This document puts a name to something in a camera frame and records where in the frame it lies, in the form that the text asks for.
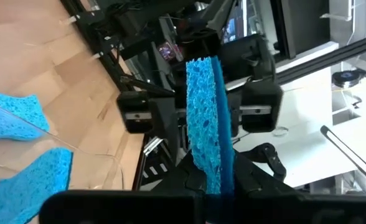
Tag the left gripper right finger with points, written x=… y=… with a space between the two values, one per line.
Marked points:
x=264 y=205

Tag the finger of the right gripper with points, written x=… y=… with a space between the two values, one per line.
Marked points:
x=260 y=105
x=136 y=112

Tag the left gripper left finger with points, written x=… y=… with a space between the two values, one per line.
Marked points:
x=170 y=202

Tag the black box white labels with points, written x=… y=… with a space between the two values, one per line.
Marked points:
x=155 y=161

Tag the clear plastic bin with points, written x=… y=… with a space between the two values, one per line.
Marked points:
x=89 y=168

